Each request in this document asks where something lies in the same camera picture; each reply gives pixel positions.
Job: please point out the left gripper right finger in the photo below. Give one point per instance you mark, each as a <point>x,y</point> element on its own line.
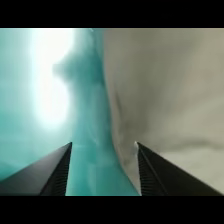
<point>166,180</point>

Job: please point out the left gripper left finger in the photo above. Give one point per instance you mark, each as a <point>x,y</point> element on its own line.
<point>43,176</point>

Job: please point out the grey garment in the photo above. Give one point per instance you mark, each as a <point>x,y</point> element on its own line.
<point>166,86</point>

